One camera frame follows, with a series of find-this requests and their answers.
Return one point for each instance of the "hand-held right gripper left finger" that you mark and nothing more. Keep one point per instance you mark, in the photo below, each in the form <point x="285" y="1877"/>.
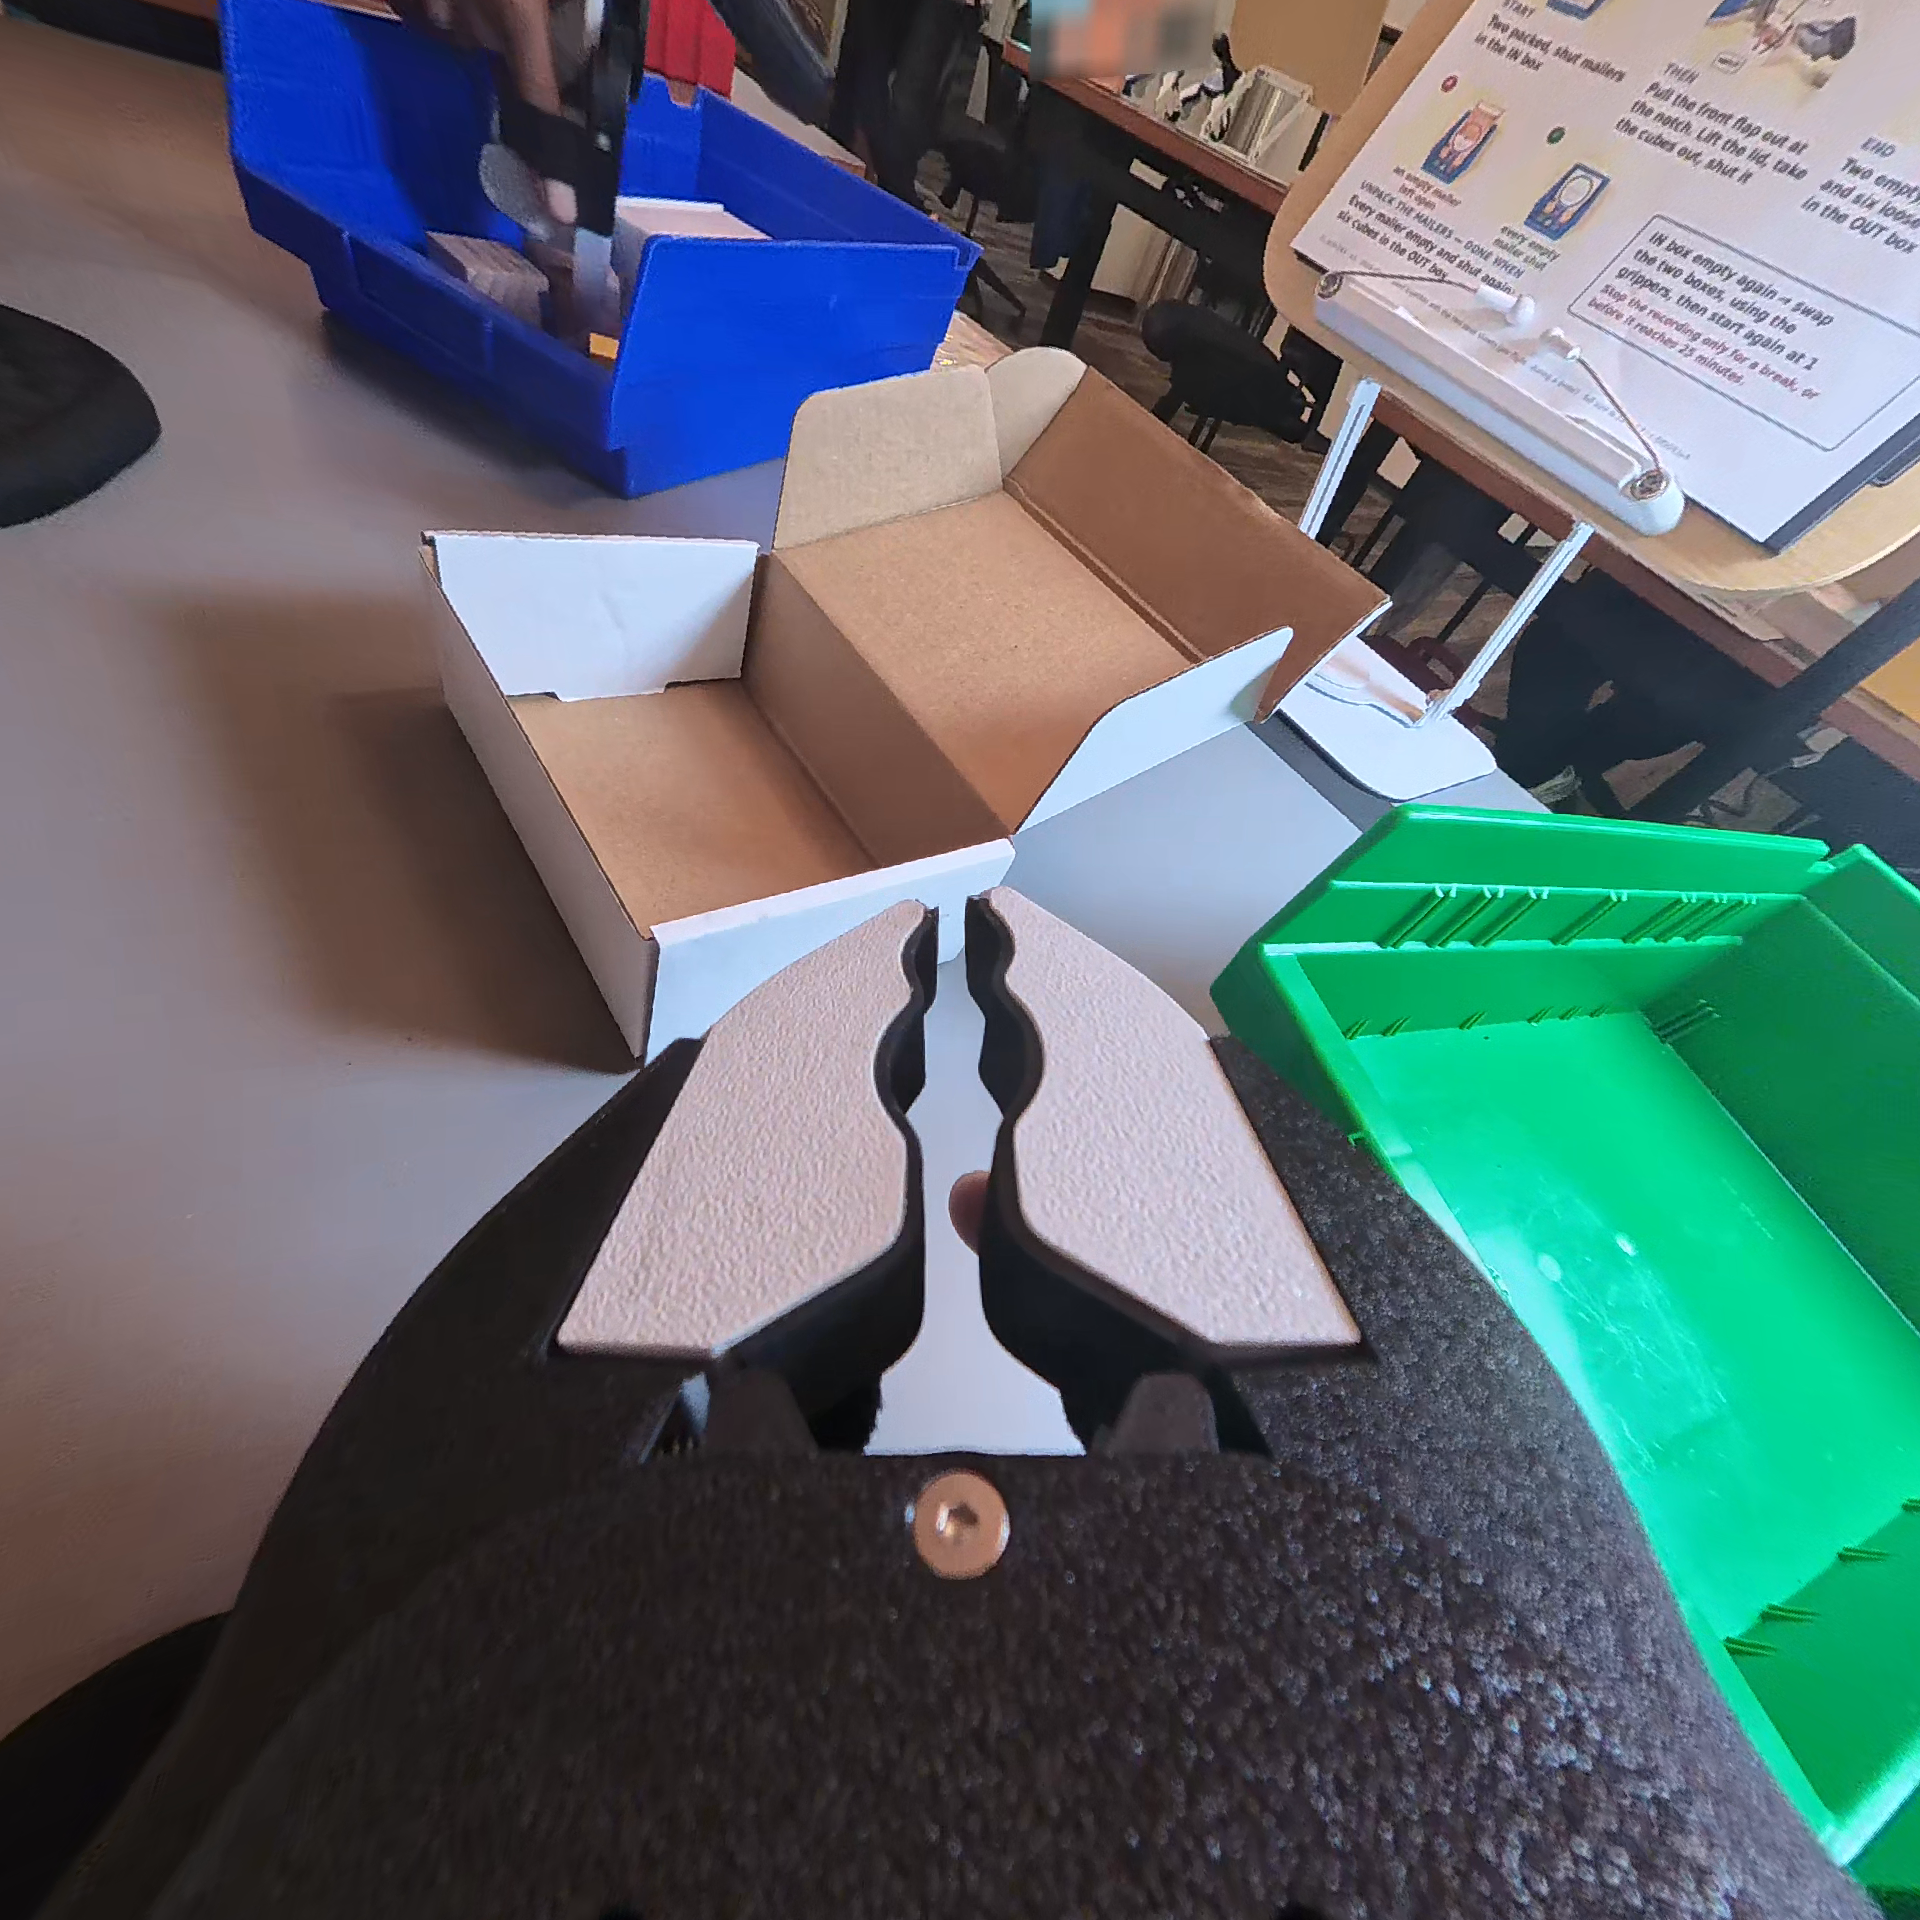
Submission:
<point x="749" y="1171"/>

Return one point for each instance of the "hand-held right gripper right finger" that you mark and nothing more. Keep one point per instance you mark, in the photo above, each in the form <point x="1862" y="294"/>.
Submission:
<point x="1152" y="1171"/>

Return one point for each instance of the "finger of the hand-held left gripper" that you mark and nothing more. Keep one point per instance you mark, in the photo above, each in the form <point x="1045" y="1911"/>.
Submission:
<point x="590" y="260"/>
<point x="510" y="184"/>

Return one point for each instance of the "blue plastic bin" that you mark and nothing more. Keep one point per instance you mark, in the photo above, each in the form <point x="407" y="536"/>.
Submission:
<point x="718" y="375"/>

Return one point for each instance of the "green plastic bin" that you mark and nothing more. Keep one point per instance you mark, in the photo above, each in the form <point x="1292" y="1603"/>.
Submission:
<point x="1576" y="1198"/>

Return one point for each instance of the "person's left hand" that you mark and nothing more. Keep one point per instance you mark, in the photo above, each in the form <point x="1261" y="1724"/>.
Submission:
<point x="464" y="38"/>

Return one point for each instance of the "person's right hand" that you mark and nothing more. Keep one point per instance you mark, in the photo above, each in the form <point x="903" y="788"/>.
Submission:
<point x="967" y="1209"/>

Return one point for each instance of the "wooden cube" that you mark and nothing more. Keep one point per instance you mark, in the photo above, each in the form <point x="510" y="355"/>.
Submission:
<point x="482" y="278"/>

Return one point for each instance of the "black round seat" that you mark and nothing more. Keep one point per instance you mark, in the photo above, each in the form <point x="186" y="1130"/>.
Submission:
<point x="61" y="419"/>

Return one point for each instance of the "brown top office table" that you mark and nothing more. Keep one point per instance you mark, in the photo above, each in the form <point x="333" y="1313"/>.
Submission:
<point x="1169" y="142"/>
<point x="1725" y="600"/>

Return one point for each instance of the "black office chair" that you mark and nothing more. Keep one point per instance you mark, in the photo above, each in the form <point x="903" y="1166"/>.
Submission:
<point x="1228" y="366"/>

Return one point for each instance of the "instruction sheet on stand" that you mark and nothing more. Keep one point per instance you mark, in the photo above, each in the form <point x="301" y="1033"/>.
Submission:
<point x="1627" y="477"/>

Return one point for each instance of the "printed instruction sheet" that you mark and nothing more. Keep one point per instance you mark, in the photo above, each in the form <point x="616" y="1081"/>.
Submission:
<point x="1725" y="225"/>

